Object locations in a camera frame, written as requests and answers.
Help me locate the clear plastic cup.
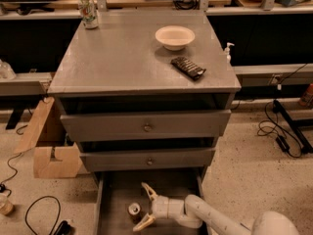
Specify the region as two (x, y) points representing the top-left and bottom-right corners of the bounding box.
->
(0, 193), (14, 215)

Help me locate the black snack bar packet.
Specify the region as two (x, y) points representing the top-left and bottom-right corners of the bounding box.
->
(170, 57), (206, 80)

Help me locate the grey middle drawer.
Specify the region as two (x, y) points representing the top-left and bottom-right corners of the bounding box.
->
(80, 148), (215, 171)

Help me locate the black table leg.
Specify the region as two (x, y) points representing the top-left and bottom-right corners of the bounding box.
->
(273, 100), (313, 154)

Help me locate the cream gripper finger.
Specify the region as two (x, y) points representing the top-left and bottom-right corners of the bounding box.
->
(133, 213), (156, 232)
(141, 182), (158, 201)

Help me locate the black power adapter cable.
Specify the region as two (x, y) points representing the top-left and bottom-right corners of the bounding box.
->
(256, 101), (305, 160)

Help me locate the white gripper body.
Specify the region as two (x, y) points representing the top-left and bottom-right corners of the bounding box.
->
(152, 196), (169, 219)

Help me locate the wooden block stand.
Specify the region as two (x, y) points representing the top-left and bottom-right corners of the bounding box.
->
(14, 97), (87, 179)

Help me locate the clear plastic container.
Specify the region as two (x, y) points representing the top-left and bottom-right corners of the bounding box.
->
(0, 60), (17, 80)

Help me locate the grey top drawer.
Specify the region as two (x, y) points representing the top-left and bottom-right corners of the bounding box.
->
(61, 110), (231, 142)

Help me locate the orange bottle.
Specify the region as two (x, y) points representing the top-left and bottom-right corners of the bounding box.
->
(299, 84), (313, 107)

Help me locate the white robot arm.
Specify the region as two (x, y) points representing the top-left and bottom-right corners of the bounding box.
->
(133, 182), (299, 235)

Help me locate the orange soda can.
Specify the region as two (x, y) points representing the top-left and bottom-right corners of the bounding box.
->
(127, 203), (141, 220)

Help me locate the grey open bottom drawer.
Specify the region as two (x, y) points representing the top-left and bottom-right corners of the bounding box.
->
(93, 168), (212, 235)

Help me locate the black floor cable left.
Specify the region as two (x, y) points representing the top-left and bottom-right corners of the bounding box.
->
(24, 195), (72, 235)

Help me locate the grey drawer cabinet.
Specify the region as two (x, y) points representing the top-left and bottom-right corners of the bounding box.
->
(47, 9), (243, 181)

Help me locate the white pump bottle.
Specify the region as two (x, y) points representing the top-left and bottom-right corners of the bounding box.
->
(224, 42), (235, 64)

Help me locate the white bowl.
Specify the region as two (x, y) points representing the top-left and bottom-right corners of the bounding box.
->
(155, 25), (196, 51)

